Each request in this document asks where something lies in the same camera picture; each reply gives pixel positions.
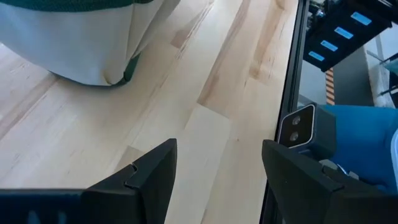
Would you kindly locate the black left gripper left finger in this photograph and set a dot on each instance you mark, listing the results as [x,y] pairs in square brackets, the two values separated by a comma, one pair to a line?
[146,193]

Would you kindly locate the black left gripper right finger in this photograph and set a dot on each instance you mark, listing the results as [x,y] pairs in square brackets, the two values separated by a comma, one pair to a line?
[304,193]

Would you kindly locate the table-level depth camera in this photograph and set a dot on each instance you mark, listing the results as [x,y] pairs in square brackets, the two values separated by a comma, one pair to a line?
[298,126]

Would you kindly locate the beige green-trimmed gardening bag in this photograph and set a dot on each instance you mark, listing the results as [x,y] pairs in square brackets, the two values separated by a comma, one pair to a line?
[71,43]

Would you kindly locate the black slotted panel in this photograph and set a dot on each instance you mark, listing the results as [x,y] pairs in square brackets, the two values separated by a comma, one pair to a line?
[339,34]

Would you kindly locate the black aluminium table frame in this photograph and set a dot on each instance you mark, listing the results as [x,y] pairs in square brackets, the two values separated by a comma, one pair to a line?
[292,77]

